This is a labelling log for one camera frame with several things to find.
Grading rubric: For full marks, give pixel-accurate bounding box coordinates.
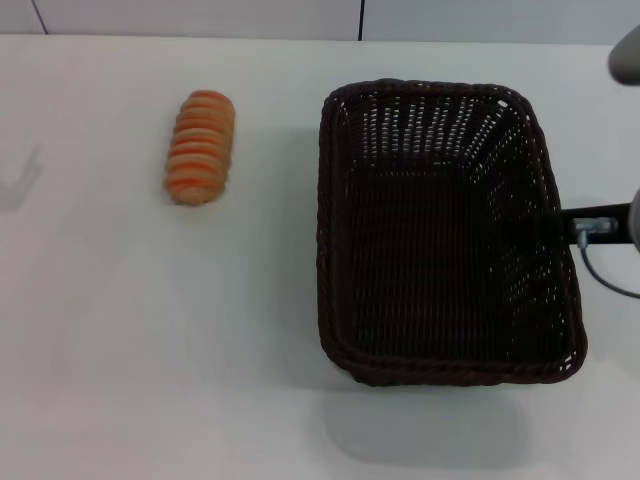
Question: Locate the dark brown wicker basket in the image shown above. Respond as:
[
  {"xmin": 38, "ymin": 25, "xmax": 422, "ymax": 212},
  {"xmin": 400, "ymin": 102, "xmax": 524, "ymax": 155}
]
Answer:
[{"xmin": 314, "ymin": 77, "xmax": 589, "ymax": 389}]

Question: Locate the grey right wrist cable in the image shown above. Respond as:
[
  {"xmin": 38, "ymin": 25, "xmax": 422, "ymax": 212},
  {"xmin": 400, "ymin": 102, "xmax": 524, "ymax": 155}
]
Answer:
[{"xmin": 578, "ymin": 244, "xmax": 640, "ymax": 300}]

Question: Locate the orange striped bread roll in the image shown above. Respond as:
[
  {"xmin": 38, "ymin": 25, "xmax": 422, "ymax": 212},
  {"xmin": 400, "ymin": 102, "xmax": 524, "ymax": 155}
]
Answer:
[{"xmin": 162, "ymin": 88, "xmax": 237, "ymax": 208}]

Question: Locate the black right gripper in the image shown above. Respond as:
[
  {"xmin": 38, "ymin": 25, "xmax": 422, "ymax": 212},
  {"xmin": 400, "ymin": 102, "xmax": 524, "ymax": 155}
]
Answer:
[{"xmin": 540, "ymin": 202, "xmax": 634, "ymax": 246}]

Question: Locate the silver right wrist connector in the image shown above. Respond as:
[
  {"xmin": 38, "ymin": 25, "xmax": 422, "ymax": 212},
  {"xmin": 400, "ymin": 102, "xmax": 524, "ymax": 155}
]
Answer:
[{"xmin": 574, "ymin": 218, "xmax": 617, "ymax": 250}]

